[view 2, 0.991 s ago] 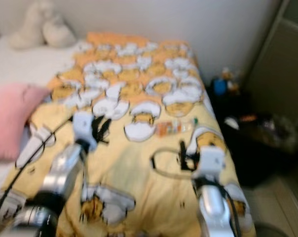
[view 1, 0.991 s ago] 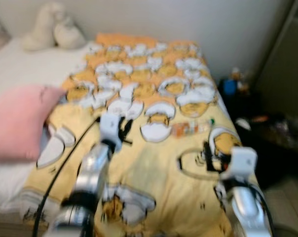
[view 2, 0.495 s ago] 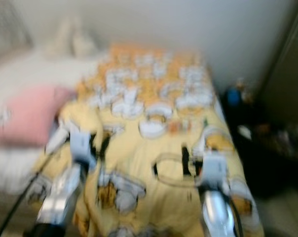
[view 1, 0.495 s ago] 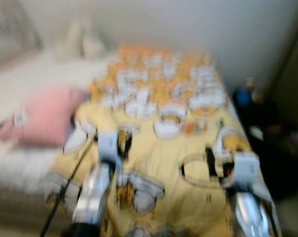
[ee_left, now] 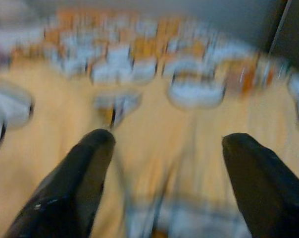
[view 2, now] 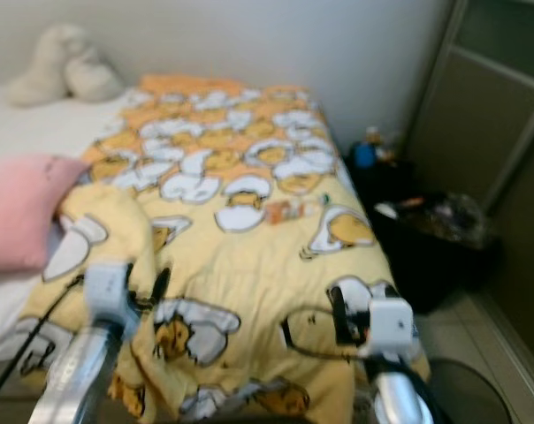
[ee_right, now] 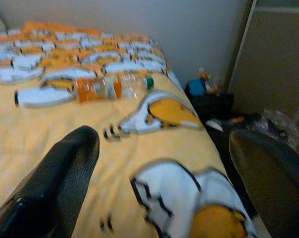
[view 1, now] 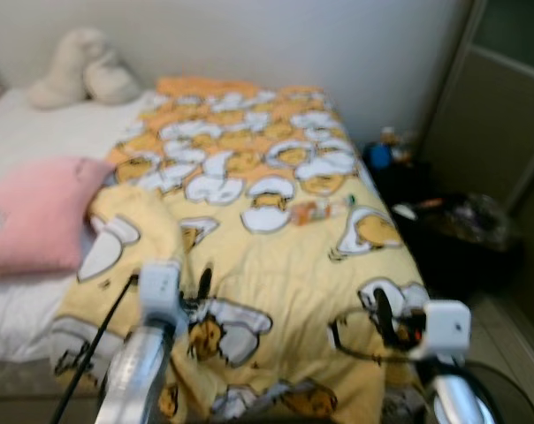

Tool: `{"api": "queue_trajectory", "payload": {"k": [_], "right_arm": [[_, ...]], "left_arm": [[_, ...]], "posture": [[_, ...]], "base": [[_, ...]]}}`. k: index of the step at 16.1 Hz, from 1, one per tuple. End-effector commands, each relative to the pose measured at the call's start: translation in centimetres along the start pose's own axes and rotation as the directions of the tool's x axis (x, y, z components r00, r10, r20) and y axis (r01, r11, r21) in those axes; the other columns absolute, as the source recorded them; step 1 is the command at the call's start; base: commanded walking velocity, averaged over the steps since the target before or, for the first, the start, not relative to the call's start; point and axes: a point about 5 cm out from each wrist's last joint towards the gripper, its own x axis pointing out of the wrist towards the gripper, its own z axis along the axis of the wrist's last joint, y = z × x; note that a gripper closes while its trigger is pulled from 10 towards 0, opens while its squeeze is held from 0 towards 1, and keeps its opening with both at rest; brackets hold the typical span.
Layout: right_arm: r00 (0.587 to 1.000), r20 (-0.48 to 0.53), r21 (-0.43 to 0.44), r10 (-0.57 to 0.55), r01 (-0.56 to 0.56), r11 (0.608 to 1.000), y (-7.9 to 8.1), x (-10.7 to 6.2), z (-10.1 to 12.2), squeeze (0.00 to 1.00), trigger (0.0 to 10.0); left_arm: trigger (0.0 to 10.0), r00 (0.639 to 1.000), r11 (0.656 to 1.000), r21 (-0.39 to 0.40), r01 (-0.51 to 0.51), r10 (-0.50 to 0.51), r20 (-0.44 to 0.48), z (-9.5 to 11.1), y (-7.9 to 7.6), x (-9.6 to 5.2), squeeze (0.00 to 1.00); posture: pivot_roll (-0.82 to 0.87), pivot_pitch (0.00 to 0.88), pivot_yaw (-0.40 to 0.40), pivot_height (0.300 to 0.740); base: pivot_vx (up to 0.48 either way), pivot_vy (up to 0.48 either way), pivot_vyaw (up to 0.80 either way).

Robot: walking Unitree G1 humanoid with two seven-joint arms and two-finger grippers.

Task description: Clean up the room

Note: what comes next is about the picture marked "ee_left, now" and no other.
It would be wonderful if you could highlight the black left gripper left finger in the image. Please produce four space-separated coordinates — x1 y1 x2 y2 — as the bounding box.
5 128 116 238

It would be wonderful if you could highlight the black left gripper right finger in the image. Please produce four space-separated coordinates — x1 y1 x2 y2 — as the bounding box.
221 132 299 238

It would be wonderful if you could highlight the yellow cartoon print blanket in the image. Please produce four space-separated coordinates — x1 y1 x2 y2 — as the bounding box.
0 7 299 238

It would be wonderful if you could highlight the dark cabinet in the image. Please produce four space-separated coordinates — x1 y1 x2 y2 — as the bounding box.
267 0 299 74

